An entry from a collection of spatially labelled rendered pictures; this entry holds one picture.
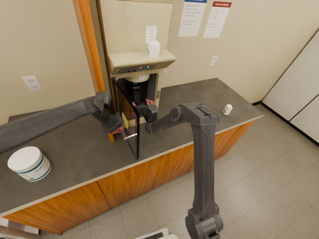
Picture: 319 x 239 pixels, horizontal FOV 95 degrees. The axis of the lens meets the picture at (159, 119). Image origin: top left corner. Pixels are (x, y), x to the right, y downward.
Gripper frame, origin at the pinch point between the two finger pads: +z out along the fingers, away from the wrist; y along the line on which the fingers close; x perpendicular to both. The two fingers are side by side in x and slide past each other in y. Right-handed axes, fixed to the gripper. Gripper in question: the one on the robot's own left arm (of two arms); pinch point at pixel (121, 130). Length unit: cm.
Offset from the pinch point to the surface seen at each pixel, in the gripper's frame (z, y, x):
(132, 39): -24.8, -30.9, -21.4
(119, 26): -32.1, -28.2, -22.0
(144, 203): 113, 42, 15
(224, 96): 77, -95, -16
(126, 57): -22.3, -23.6, -16.4
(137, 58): -20.2, -27.8, -13.9
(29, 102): -2, 50, -69
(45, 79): -10, 28, -68
